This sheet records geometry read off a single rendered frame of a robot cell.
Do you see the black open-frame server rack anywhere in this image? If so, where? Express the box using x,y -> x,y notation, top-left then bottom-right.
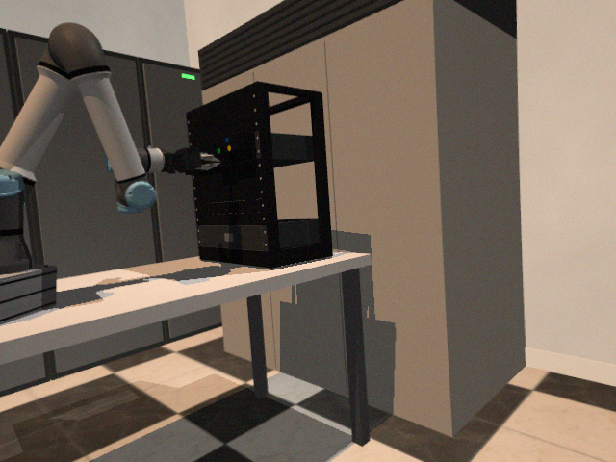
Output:
186,82 -> 333,270

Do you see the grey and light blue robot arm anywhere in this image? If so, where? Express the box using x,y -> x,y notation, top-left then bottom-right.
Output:
0,22 -> 165,275

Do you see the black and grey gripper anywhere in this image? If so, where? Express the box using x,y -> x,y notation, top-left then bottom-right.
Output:
160,148 -> 220,175

